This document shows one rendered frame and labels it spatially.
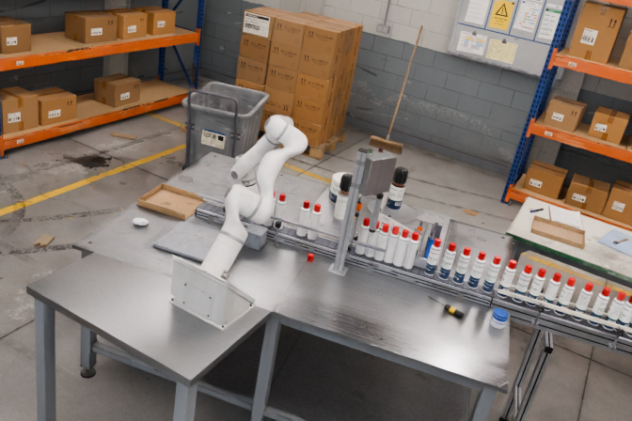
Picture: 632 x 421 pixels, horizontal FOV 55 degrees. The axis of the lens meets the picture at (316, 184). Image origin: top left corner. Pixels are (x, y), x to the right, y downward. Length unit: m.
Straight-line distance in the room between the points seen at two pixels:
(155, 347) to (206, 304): 0.27
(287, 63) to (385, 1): 1.68
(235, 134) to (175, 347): 3.05
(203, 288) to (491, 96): 5.34
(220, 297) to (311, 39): 4.27
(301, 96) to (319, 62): 0.43
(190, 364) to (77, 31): 4.67
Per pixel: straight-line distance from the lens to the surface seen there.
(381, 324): 2.88
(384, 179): 2.98
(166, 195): 3.69
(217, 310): 2.64
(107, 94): 7.06
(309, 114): 6.63
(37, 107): 6.35
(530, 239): 4.19
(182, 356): 2.54
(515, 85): 7.33
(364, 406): 3.37
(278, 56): 6.66
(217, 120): 5.39
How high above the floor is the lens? 2.49
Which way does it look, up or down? 24 degrees down
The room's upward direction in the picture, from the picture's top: 10 degrees clockwise
